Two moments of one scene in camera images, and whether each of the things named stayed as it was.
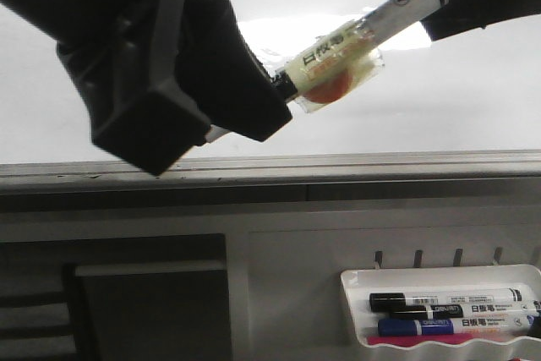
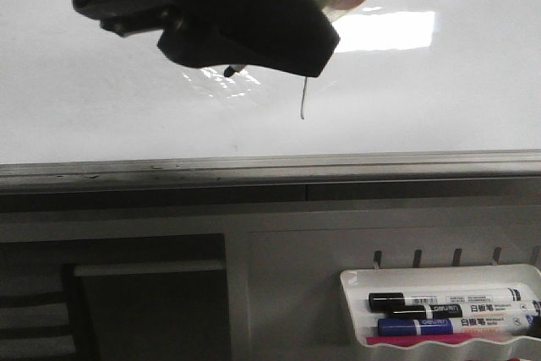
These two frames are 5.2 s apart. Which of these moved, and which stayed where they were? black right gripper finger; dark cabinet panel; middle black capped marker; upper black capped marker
Moved: black right gripper finger
Stayed: upper black capped marker; dark cabinet panel; middle black capped marker
